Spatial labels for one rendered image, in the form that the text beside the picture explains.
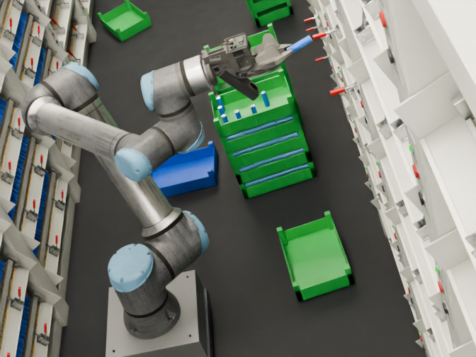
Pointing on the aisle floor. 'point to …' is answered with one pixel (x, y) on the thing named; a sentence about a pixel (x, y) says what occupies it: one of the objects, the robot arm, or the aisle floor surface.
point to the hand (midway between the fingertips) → (288, 52)
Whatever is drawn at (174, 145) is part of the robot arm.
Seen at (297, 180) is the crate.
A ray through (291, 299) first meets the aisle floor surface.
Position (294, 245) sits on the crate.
